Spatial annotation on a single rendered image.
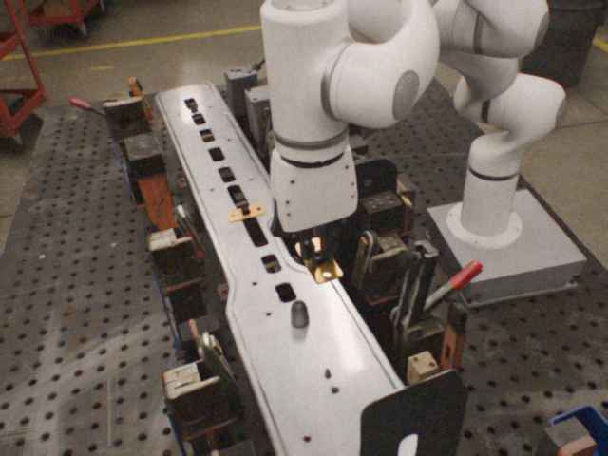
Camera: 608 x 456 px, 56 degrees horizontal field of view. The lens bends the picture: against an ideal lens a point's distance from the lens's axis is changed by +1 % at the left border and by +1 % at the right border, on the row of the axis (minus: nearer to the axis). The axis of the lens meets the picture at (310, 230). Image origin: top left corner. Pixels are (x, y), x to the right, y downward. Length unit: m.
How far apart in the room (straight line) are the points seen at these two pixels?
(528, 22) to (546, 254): 0.73
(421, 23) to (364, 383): 0.57
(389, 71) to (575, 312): 1.09
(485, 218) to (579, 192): 1.74
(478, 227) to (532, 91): 0.38
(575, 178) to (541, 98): 2.01
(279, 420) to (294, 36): 0.58
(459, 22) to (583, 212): 2.18
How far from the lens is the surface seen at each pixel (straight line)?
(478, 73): 1.09
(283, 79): 0.57
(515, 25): 0.92
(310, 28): 0.54
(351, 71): 0.54
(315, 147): 0.60
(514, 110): 1.29
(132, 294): 1.58
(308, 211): 0.67
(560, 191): 3.16
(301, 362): 0.96
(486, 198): 1.43
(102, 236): 1.80
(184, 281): 1.22
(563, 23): 3.96
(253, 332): 1.01
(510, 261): 1.47
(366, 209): 1.06
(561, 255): 1.52
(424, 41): 0.58
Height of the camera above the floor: 1.77
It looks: 40 degrees down
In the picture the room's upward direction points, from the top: 4 degrees counter-clockwise
